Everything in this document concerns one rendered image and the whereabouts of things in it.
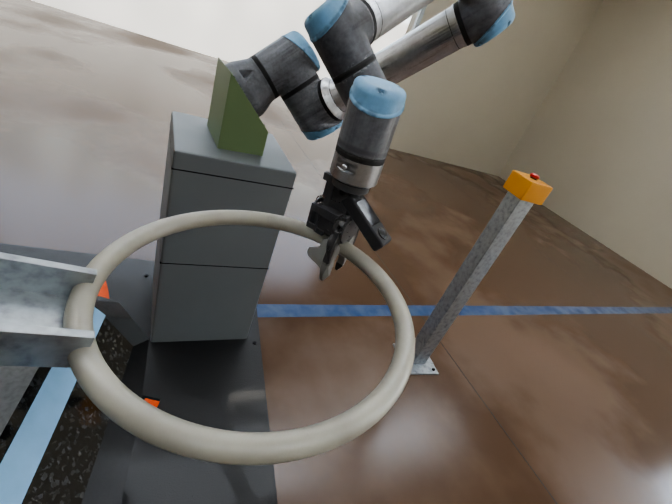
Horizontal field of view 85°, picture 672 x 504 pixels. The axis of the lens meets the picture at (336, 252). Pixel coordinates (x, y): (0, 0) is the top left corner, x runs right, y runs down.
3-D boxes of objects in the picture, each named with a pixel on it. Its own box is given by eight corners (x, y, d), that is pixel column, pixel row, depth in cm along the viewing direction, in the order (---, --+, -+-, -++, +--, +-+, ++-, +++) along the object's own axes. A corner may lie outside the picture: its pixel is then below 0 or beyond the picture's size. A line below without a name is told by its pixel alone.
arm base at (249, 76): (219, 58, 125) (244, 42, 125) (249, 106, 139) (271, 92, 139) (232, 74, 112) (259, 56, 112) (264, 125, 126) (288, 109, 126)
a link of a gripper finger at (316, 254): (304, 268, 77) (319, 229, 74) (326, 282, 75) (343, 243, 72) (295, 271, 75) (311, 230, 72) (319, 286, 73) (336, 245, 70)
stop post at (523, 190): (438, 375, 195) (569, 193, 142) (406, 374, 187) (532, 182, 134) (422, 345, 211) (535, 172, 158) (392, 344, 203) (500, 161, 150)
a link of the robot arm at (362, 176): (391, 162, 67) (368, 170, 60) (383, 186, 70) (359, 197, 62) (351, 143, 70) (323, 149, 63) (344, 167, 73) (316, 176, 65)
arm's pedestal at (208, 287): (141, 275, 182) (157, 102, 141) (242, 279, 206) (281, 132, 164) (135, 355, 145) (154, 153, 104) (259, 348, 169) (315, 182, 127)
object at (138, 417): (39, 563, 28) (31, 549, 27) (76, 221, 62) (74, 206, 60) (476, 400, 52) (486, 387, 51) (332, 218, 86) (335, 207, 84)
